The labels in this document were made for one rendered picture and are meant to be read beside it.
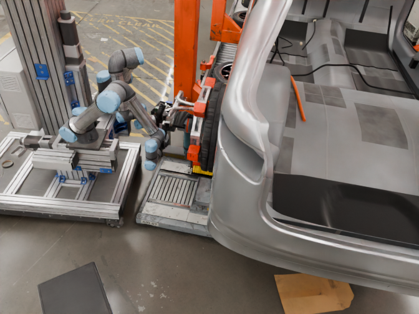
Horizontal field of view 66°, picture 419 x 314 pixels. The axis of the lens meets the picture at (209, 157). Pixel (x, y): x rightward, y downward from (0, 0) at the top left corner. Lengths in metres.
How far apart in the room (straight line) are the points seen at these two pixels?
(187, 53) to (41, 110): 1.15
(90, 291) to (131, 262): 0.54
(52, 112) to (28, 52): 0.44
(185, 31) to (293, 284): 2.06
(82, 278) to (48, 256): 0.63
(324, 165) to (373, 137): 0.42
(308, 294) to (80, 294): 1.57
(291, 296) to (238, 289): 0.39
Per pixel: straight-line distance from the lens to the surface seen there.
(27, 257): 2.86
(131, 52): 2.27
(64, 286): 2.25
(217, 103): 2.11
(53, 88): 2.40
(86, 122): 2.04
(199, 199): 2.69
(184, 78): 2.75
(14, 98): 2.53
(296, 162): 2.12
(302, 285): 2.69
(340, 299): 2.75
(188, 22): 2.56
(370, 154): 2.33
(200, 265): 2.61
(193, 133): 2.12
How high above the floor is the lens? 2.28
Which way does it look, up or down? 42 degrees down
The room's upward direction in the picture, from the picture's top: 6 degrees clockwise
